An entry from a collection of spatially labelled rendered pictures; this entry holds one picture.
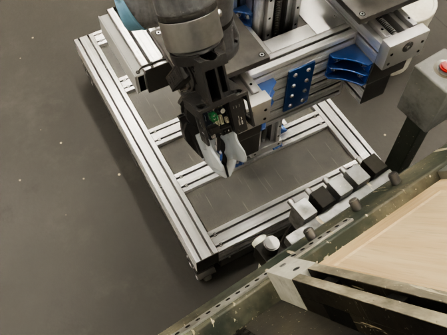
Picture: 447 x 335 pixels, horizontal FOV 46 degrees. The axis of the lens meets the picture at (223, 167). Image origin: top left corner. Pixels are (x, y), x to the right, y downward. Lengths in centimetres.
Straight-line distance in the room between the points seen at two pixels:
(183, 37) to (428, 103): 102
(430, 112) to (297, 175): 71
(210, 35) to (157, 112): 164
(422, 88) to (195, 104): 97
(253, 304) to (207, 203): 93
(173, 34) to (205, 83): 7
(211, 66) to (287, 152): 153
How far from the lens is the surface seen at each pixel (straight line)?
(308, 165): 213
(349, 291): 87
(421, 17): 259
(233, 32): 131
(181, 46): 65
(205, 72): 67
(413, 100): 160
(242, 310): 114
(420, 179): 134
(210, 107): 66
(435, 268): 96
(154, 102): 231
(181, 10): 63
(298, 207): 139
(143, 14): 117
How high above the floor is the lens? 198
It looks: 58 degrees down
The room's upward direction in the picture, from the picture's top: straight up
